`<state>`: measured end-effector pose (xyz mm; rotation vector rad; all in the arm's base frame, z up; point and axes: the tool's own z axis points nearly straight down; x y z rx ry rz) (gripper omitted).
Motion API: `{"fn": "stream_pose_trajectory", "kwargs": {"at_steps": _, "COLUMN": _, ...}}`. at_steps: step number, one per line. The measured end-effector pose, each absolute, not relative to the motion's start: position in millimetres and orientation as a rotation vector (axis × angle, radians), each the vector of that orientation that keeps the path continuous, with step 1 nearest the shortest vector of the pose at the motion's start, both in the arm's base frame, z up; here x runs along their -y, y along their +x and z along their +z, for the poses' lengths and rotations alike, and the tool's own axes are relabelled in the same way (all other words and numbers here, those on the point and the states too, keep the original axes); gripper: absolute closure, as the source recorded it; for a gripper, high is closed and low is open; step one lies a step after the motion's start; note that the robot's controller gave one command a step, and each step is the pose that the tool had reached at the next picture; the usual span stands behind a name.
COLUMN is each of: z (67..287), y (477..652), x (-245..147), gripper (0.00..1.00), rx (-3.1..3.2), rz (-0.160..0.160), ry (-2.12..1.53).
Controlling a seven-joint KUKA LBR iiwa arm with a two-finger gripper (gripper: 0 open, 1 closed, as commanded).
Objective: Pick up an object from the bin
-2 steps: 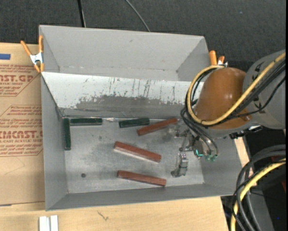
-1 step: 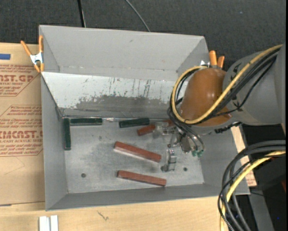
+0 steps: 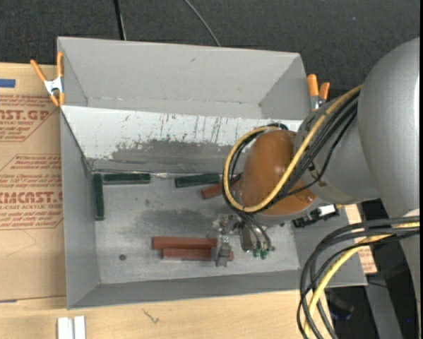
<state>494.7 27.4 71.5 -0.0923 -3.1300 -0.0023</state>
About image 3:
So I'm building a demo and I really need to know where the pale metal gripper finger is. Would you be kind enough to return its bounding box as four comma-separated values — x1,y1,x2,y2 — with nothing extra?
215,235,234,268
207,214,234,239

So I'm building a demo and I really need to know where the black cylinder on white bracket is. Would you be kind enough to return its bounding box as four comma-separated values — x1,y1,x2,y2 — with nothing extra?
292,205,340,230

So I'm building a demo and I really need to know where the grey metal bin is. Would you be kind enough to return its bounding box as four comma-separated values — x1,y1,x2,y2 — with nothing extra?
56,36,368,310

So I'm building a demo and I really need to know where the brown cardboard board red print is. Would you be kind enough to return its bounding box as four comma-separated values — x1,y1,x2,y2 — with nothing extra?
0,61,68,304

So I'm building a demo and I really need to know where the dark green flat block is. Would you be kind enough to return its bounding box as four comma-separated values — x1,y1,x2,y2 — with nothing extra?
102,172,152,185
174,172,221,189
93,173,105,222

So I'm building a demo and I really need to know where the red-brown flat block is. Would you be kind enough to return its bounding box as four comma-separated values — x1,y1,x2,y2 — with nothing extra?
151,236,218,251
160,246,235,262
201,181,241,201

